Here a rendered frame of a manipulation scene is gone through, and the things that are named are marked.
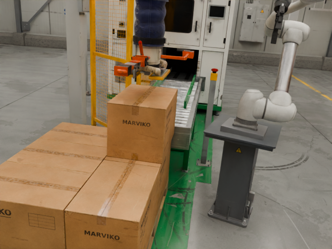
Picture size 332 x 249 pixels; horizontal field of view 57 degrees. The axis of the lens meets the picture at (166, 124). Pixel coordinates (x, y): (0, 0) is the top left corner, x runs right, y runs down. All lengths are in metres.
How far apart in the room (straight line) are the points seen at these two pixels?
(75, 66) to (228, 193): 2.12
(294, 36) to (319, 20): 9.65
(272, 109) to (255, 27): 9.07
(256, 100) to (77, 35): 2.06
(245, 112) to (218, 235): 0.94
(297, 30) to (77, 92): 2.33
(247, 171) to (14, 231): 1.58
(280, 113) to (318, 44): 9.96
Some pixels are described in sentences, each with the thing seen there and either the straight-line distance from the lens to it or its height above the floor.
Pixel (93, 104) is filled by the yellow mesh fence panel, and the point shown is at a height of 0.32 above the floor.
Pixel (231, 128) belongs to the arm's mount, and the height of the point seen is 0.79.
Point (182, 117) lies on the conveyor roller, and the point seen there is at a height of 0.53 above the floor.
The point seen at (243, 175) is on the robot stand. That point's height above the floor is 0.42.
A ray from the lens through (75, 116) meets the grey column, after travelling 3.74.
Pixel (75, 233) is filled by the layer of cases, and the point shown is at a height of 0.41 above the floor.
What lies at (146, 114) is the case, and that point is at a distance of 2.04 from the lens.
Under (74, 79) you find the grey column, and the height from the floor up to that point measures 0.76.
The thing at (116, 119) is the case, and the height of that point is 0.83.
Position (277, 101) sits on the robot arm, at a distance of 2.32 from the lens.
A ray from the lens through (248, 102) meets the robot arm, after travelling 2.29.
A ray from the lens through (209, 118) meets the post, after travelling 3.22.
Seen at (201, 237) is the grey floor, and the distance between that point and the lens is 2.43.
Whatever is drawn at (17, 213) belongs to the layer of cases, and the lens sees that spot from 1.88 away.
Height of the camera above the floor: 1.54
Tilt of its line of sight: 20 degrees down
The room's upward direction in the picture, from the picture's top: 4 degrees clockwise
